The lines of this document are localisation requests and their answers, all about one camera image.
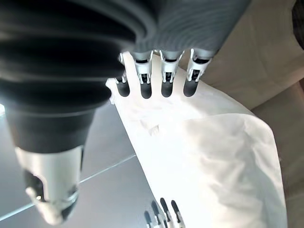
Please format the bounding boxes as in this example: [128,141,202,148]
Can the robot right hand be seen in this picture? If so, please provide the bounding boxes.
[0,0,252,226]

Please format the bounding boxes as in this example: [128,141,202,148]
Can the white duvet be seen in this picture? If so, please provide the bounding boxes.
[105,51,286,228]

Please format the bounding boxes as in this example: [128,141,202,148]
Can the beige bed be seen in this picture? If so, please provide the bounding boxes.
[178,0,304,228]

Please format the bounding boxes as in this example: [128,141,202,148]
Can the dark fuzzy object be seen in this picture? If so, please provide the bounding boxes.
[291,0,304,46]

